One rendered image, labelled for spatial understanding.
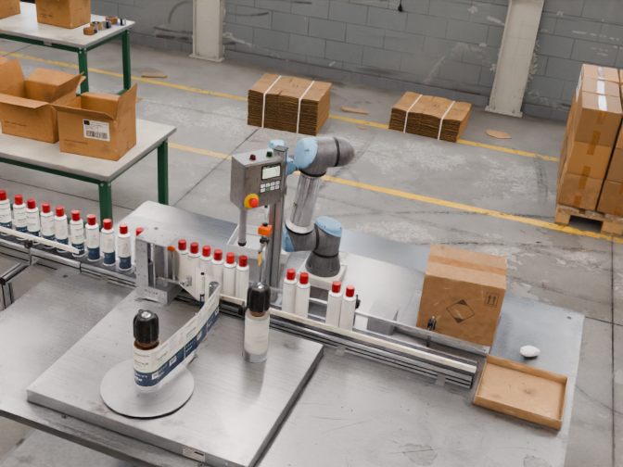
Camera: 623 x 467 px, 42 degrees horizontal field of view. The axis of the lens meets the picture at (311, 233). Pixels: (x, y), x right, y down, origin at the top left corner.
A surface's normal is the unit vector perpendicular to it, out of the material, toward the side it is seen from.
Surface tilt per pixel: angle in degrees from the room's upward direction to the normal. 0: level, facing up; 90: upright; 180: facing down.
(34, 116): 90
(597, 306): 0
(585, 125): 90
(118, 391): 0
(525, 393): 0
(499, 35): 90
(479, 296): 90
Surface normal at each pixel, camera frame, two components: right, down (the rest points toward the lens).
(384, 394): 0.08, -0.87
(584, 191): -0.30, 0.44
